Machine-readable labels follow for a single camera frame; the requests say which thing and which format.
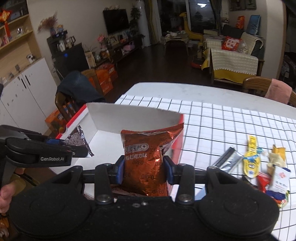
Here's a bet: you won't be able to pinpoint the red Oreo snack bag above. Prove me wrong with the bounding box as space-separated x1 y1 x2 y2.
120 123 184 196

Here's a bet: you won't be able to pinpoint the dark brown snack packet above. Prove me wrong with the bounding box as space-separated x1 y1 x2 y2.
62 126 94 158

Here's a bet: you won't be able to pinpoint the silver foil snack bar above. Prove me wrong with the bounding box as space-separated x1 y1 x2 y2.
213 147 243 174

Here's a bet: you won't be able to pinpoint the yellow minion jelly pouch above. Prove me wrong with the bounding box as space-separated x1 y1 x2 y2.
243 135 262 179

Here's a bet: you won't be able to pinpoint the red lion snack bag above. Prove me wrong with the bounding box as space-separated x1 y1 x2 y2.
256 172 271 193

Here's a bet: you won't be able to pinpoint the beige snack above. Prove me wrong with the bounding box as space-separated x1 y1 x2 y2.
267 145 287 176

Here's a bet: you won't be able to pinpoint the left hand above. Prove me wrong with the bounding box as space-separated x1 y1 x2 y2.
0 182 16 213

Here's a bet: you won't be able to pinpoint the white cabinet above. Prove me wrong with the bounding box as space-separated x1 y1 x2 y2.
1 58 57 133

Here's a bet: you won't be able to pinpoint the red white cardboard box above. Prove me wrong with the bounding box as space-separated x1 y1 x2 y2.
49 102 185 198

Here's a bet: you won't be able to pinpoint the white grid tablecloth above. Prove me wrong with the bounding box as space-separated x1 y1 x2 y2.
116 95 295 240

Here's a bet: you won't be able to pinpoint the wooden chair with jacket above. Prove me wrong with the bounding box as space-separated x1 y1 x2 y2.
55 69 94 121

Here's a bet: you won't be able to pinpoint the dark blue jacket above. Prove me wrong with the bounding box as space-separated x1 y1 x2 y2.
57 71 106 104

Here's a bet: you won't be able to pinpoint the orange gift boxes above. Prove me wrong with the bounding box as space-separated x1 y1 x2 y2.
88 63 118 95

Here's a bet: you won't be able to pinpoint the wooden shelf unit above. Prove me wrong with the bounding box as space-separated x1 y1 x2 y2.
1 1 42 83

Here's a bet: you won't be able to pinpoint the dark sideboard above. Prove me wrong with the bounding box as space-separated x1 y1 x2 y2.
47 31 89 80

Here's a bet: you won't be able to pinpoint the white blue snack packet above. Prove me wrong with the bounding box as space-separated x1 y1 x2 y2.
265 166 290 208

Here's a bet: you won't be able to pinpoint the sofa with cream cover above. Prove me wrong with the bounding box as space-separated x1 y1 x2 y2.
201 32 264 85

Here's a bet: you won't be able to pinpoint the wooden chair with towel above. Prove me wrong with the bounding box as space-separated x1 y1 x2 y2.
243 76 295 108

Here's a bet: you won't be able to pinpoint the pink towel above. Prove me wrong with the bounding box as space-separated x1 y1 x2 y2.
265 78 292 104

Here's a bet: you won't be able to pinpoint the red cushion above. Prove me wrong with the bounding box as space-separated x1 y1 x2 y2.
221 36 241 51

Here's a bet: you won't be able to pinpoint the black television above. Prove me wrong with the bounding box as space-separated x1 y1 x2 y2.
103 9 130 35

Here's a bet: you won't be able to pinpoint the blue cushion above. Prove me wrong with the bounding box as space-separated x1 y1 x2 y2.
246 15 261 36

